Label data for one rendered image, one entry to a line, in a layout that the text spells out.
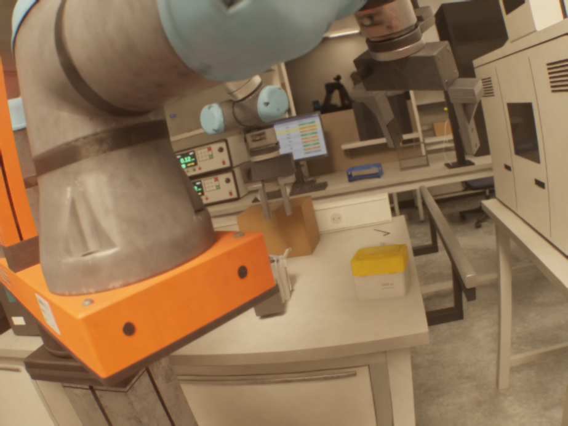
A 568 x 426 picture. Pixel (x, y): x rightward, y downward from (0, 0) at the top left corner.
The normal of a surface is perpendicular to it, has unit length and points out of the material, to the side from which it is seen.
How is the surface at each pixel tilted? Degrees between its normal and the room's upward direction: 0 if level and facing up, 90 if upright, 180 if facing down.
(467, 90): 113
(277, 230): 90
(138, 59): 125
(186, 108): 90
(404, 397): 90
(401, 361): 90
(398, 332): 0
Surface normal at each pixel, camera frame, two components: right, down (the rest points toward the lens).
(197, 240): 0.90, -0.11
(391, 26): -0.04, 0.58
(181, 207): 0.80, -0.40
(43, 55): -0.54, 0.24
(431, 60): -0.63, 0.64
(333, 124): -0.18, 0.24
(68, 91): -0.34, 0.74
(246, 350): -0.22, -0.96
